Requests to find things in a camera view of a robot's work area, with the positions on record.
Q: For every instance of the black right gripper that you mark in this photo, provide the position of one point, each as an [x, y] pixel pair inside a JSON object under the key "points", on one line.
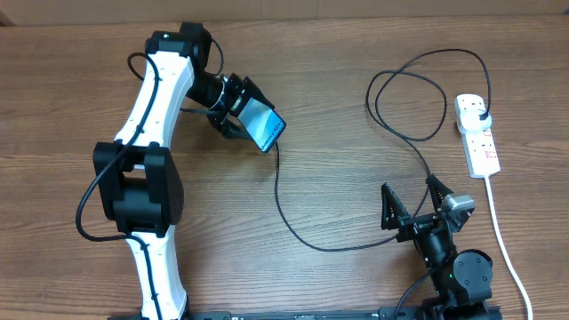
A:
{"points": [[393, 219]]}

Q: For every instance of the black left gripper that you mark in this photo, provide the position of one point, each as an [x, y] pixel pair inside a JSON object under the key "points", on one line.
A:
{"points": [[220, 120]]}

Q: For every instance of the Samsung Galaxy smartphone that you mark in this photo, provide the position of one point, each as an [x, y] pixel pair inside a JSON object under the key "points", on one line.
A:
{"points": [[262, 123]]}

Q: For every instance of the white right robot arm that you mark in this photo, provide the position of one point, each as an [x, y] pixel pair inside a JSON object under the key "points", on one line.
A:
{"points": [[462, 280]]}

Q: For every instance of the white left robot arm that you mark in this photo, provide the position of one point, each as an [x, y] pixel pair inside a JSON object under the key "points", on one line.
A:
{"points": [[139, 184]]}

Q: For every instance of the white charger plug adapter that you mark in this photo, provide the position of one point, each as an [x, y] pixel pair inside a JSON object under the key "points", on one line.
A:
{"points": [[473, 120]]}

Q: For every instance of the white power strip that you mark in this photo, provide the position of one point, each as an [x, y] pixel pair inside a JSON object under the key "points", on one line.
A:
{"points": [[480, 151]]}

